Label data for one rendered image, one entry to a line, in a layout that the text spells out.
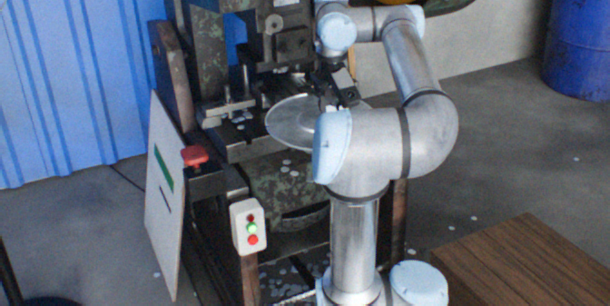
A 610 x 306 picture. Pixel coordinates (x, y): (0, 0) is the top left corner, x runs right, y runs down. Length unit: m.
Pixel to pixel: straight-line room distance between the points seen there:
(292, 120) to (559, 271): 0.85
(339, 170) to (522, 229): 1.12
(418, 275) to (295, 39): 0.72
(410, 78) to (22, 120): 2.11
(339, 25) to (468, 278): 0.85
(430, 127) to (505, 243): 1.00
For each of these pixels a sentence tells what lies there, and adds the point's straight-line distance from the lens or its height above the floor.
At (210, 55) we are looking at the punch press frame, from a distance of 1.92.
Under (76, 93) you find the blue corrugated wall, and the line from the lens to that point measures 2.91.
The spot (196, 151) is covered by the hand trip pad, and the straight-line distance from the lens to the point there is 1.57.
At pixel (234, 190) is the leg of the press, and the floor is 0.64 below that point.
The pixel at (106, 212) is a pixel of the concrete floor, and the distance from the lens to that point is 2.77.
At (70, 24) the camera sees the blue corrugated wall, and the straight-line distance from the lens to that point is 2.80.
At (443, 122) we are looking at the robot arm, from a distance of 1.01.
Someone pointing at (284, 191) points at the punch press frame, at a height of 0.57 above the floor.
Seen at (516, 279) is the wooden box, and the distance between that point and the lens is 1.83.
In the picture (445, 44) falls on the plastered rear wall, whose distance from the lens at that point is 3.67.
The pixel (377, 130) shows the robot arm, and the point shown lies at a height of 1.08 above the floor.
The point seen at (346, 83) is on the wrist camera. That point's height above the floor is 0.94.
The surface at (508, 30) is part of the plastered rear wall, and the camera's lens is 3.95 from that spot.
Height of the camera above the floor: 1.55
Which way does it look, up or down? 30 degrees down
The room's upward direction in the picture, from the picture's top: 3 degrees counter-clockwise
